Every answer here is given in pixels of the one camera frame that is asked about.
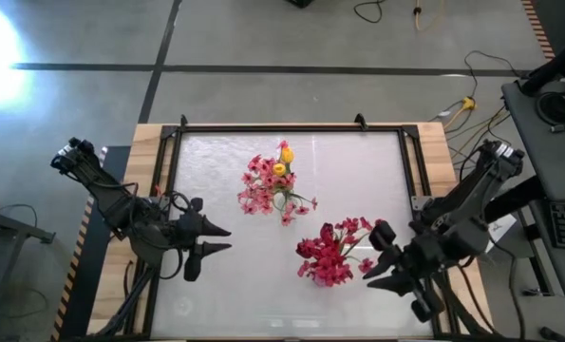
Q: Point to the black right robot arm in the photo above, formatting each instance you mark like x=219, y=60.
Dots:
x=472, y=195

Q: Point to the clear glass vase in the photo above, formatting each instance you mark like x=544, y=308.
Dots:
x=279, y=202

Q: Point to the white table mat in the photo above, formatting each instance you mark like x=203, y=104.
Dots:
x=244, y=285

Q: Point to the black object at floor edge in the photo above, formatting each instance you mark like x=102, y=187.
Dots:
x=301, y=2

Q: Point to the grey metal stand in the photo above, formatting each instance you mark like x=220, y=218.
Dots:
x=6, y=228

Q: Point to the white paper box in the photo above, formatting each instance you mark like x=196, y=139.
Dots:
x=500, y=228

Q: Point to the pink flower bunch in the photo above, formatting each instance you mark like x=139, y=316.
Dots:
x=258, y=202
x=263, y=168

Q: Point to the dark mat with striped edge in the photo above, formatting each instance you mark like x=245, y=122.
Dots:
x=562, y=19

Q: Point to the black floor mat striped edge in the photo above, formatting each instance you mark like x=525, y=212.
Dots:
x=92, y=266

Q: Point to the black frame clamp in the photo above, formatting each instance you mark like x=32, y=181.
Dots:
x=360, y=121
x=183, y=121

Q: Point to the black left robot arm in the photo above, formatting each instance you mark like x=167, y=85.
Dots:
x=111, y=199

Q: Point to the red flower bunch long stem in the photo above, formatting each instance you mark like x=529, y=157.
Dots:
x=329, y=271

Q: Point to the black metal table frame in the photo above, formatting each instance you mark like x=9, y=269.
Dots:
x=301, y=128

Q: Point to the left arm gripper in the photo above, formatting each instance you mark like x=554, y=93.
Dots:
x=189, y=230

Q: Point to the yellow tulip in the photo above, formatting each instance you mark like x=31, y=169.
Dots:
x=287, y=154
x=279, y=169

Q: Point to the pink glass vase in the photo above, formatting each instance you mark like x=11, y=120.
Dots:
x=320, y=281

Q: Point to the black slanted pole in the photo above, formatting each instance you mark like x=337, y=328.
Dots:
x=555, y=59

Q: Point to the grey side desk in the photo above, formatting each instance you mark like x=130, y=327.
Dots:
x=548, y=157

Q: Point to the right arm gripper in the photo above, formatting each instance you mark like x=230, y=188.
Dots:
x=419, y=261

